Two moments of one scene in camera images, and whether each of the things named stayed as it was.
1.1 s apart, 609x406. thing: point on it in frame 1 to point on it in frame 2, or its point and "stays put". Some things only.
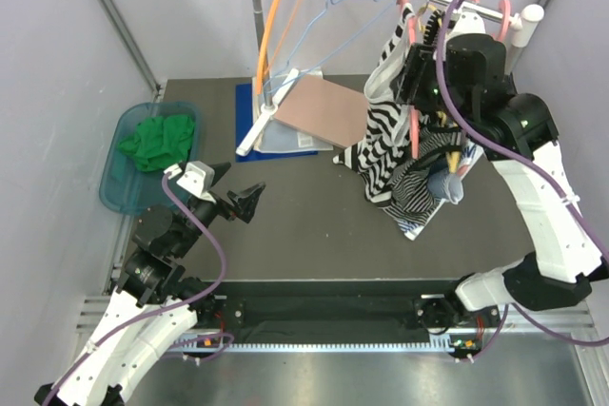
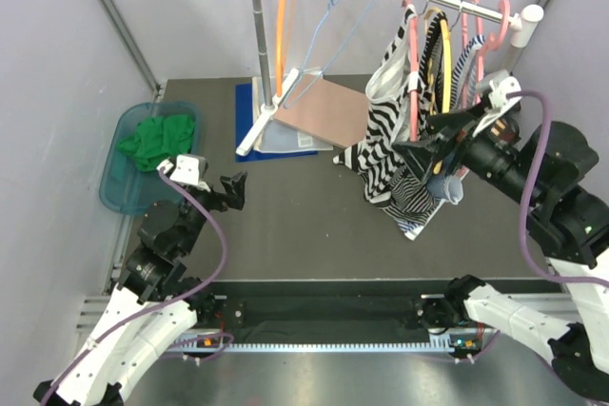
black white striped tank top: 380,160 stays put
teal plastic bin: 126,184 stays put
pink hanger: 413,40 stays put
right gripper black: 422,61 to 422,154
